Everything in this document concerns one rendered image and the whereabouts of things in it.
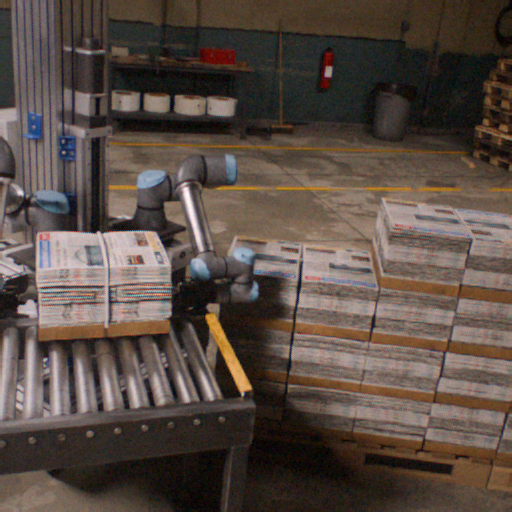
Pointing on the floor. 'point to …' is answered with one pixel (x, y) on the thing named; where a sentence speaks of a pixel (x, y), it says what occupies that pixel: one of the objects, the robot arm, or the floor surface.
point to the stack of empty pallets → (501, 151)
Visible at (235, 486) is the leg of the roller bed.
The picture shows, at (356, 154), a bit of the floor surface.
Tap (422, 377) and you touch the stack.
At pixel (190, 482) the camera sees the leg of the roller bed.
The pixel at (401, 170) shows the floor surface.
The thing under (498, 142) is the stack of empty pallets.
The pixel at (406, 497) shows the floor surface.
